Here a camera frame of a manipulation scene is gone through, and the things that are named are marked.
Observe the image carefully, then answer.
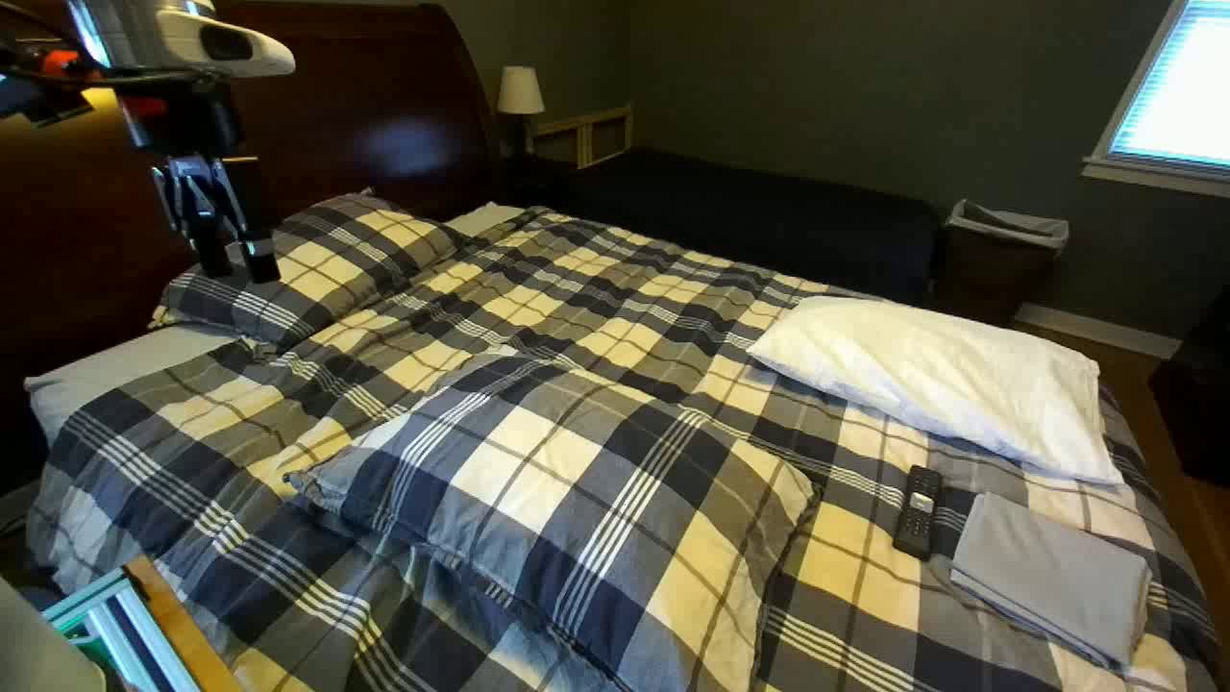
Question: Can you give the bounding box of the large checkered pillow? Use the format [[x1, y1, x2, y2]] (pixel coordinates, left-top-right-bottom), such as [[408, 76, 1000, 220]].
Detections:
[[295, 356, 819, 684]]

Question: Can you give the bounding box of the grey rounded cover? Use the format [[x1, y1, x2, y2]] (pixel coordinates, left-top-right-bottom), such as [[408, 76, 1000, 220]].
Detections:
[[0, 575, 107, 692]]

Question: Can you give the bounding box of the checkered duvet cover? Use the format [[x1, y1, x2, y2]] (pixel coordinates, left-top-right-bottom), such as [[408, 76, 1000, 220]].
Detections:
[[24, 204, 1230, 692]]

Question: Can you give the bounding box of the black dresser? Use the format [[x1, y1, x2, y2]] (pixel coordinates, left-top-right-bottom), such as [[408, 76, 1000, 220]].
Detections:
[[1145, 286, 1230, 491]]

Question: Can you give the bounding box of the dark wooden headboard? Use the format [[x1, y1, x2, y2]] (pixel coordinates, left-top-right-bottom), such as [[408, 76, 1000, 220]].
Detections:
[[0, 0, 499, 491]]

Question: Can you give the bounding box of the black remote control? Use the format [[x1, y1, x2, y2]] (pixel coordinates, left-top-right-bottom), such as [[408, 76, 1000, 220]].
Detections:
[[888, 464, 949, 561]]

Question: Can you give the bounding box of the small checkered pillow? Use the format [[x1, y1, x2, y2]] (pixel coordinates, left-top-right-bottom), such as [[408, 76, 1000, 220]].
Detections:
[[152, 188, 467, 357]]

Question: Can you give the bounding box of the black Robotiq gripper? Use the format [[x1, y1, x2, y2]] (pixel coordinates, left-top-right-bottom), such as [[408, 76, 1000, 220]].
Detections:
[[152, 116, 284, 290]]

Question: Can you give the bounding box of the brown hamper with liner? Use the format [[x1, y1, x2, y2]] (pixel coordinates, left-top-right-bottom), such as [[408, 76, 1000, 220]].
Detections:
[[931, 195, 1078, 326]]

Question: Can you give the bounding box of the teal metal frame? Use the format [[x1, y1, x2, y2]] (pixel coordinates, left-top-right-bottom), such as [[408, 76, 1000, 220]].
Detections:
[[44, 568, 202, 692]]

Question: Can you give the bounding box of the folded grey cloth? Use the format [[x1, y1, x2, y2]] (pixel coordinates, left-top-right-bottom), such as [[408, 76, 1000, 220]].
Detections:
[[947, 491, 1152, 675]]

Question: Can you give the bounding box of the dark daybed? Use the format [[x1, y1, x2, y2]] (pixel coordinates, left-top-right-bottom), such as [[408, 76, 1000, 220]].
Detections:
[[509, 142, 947, 308]]

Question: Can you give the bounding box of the white shade table lamp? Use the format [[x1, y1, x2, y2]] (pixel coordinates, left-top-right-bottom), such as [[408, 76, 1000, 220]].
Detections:
[[491, 61, 550, 166]]

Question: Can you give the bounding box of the bright window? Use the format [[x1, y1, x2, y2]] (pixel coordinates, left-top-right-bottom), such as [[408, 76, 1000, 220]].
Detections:
[[1079, 0, 1230, 204]]

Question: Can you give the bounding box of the wooden plank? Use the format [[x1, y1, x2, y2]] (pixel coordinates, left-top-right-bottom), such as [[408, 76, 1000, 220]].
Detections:
[[121, 554, 244, 692]]

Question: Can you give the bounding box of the cream open shelf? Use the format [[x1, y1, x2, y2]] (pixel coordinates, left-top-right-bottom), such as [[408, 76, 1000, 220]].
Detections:
[[527, 101, 637, 177]]

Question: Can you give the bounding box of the white pillow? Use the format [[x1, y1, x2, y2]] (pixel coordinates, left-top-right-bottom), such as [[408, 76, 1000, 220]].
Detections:
[[745, 297, 1129, 491]]

